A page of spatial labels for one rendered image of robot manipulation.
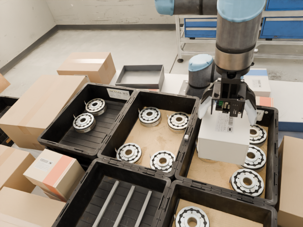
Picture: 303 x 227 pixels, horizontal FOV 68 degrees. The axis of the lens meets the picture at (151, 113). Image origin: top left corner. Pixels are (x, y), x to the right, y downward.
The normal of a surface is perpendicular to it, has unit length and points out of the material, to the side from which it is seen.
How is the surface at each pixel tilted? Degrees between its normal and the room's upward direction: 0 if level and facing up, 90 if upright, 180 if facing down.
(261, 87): 0
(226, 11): 88
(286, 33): 90
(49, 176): 0
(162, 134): 0
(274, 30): 90
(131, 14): 90
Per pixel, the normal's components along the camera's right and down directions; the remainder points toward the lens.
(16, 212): -0.14, -0.70
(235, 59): -0.18, 0.71
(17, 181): 0.93, 0.15
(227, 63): -0.50, 0.67
